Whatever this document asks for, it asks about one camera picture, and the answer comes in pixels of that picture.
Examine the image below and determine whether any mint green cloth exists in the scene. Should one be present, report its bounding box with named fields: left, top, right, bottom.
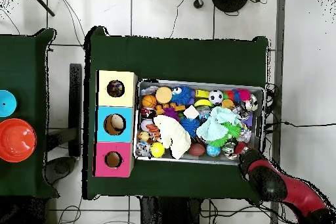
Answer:
left=196, top=106, right=243, bottom=142

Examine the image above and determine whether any cream waffle cloth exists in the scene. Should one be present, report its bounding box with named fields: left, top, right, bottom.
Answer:
left=153, top=114, right=192, bottom=160

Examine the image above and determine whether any colourful polka dot cloth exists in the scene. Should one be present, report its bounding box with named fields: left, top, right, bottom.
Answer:
left=106, top=79, right=125, bottom=98

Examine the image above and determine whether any wooden box with three holes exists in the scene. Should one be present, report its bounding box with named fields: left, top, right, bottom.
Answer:
left=93, top=70, right=139, bottom=177

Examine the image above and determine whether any brown toy football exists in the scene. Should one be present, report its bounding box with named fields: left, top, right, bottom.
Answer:
left=187, top=142, right=206, bottom=157

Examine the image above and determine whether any blue spiky ball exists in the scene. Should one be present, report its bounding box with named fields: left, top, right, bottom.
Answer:
left=180, top=116, right=201, bottom=138

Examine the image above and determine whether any toy soccer ball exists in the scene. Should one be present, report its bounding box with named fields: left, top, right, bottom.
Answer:
left=209, top=89, right=224, bottom=105

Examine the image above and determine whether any orange toy vehicle with wheels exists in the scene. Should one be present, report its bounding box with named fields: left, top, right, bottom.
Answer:
left=155, top=102, right=186, bottom=116

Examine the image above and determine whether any orange foam disc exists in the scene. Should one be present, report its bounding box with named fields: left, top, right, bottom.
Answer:
left=155, top=86, right=173, bottom=104

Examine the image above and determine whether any toy baseball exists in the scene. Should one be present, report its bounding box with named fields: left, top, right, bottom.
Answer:
left=140, top=118, right=154, bottom=132

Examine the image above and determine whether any toy basketball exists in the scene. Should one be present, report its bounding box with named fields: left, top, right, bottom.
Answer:
left=141, top=94, right=158, bottom=108

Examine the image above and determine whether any dark green table cloth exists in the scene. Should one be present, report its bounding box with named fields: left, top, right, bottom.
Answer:
left=83, top=26, right=269, bottom=204
left=0, top=28, right=60, bottom=198

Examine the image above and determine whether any black round stand base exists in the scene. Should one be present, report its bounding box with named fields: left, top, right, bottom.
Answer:
left=210, top=0, right=250, bottom=14

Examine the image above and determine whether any black floor stand foot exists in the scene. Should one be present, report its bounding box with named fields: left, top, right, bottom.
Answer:
left=47, top=63, right=83, bottom=158

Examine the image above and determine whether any grey round floor base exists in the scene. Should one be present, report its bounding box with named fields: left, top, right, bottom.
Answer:
left=43, top=156, right=77, bottom=186

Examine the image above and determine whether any orange bowl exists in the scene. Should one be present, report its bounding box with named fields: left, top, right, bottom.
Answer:
left=0, top=118, right=37, bottom=163

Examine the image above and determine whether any blue bowl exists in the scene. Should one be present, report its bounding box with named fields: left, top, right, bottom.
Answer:
left=0, top=89, right=17, bottom=118

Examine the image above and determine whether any black tripod leg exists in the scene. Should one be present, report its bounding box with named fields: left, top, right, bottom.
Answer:
left=27, top=0, right=56, bottom=17

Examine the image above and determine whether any wire mesh bin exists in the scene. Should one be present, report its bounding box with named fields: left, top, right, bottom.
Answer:
left=133, top=78, right=266, bottom=167

